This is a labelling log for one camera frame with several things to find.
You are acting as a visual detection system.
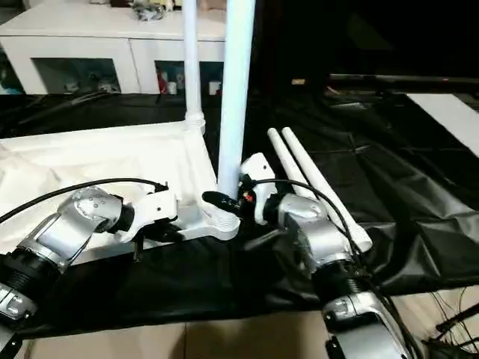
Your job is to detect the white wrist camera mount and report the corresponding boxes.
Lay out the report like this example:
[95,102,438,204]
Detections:
[115,186,180,245]
[239,152,278,226]

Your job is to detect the long black rod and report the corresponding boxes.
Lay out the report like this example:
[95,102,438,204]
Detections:
[329,73,479,91]

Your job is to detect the black work mat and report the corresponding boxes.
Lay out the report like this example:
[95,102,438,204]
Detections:
[0,91,479,340]

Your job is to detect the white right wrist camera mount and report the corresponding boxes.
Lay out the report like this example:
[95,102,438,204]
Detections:
[239,152,278,226]

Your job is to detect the white plastic table leg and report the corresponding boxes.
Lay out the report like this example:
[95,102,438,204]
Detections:
[267,127,321,200]
[183,0,207,131]
[216,0,258,200]
[281,126,374,251]

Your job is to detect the small grey patterned ornament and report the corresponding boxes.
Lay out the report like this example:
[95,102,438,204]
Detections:
[130,1,166,22]

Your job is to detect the black left wrist camera cable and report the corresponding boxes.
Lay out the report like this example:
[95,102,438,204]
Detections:
[0,177,169,226]

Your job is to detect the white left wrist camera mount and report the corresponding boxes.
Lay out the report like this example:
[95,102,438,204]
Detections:
[115,186,180,245]

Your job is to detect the white glass door cabinet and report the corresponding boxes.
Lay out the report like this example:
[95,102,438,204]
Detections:
[0,0,230,96]

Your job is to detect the black tangled wires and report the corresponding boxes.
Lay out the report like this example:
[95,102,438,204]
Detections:
[422,287,479,359]

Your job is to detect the flat white board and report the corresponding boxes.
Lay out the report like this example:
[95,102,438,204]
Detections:
[406,93,479,151]

